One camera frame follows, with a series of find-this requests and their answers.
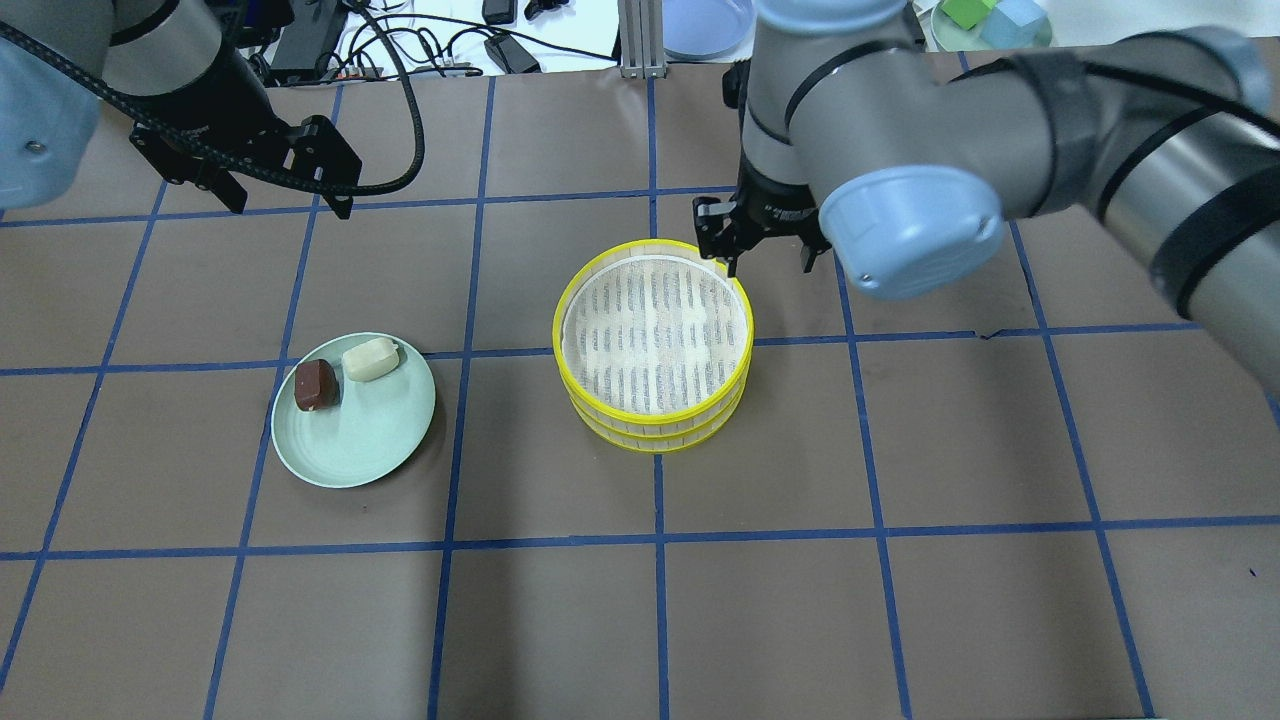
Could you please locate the blue plate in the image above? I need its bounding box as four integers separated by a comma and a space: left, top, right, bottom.
660, 1, 755, 60

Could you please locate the black power adapter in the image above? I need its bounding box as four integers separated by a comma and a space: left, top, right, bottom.
268, 1, 349, 86

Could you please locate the white steamed bun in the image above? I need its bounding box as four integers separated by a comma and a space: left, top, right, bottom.
340, 336, 401, 383

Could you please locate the yellow steamer layer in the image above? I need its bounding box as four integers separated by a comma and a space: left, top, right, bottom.
570, 386, 745, 454
552, 238, 755, 425

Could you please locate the light green plate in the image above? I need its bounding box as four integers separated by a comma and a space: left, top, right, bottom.
270, 332, 436, 489

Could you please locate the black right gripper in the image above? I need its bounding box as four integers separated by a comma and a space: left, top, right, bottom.
692, 165, 832, 279

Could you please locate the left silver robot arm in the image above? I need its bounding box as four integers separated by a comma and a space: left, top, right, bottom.
1, 1, 362, 218

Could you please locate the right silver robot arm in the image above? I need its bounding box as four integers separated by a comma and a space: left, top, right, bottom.
694, 1, 1279, 392

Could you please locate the black braided left cable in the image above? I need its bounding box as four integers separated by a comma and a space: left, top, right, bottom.
0, 0, 428, 197

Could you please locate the green plate with blocks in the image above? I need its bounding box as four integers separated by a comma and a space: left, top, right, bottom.
928, 1, 1053, 53

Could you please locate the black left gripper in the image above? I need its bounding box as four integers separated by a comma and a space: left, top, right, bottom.
129, 96, 362, 222

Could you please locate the brown steamed bun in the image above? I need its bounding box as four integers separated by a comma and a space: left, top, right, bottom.
293, 359, 340, 413

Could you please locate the aluminium frame post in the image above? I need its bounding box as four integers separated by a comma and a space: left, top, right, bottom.
617, 0, 668, 79

